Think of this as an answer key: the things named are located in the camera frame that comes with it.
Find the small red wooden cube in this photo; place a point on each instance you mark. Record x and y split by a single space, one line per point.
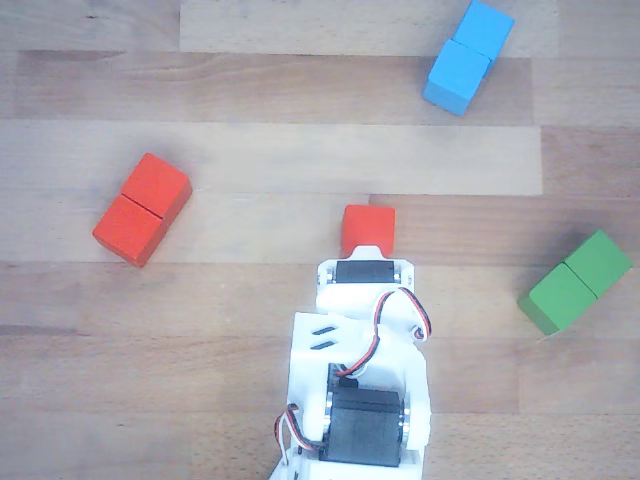
367 225

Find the long red wooden block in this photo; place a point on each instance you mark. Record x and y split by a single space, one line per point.
142 210

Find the long blue wooden block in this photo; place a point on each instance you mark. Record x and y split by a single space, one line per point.
467 60

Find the long green wooden block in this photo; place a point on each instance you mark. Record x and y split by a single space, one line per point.
575 285

